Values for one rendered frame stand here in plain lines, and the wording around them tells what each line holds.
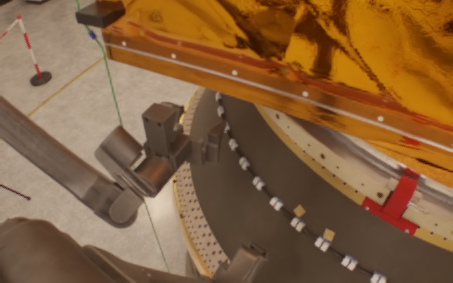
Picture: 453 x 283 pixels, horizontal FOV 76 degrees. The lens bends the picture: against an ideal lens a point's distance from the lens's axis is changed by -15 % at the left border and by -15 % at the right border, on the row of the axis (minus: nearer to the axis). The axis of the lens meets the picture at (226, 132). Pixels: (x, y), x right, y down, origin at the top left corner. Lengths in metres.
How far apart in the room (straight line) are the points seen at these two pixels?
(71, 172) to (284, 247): 0.58
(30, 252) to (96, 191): 0.36
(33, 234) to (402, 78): 0.51
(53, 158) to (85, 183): 0.07
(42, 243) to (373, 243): 0.71
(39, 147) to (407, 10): 0.59
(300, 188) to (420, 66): 0.45
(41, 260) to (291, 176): 0.72
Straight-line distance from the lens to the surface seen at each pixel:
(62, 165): 0.56
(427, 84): 0.56
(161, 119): 0.51
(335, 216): 0.81
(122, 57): 0.90
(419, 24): 0.52
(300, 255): 0.89
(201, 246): 1.14
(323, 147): 0.71
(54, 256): 0.19
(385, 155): 0.69
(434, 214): 0.70
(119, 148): 0.54
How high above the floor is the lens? 2.20
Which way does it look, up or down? 43 degrees down
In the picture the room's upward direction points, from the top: straight up
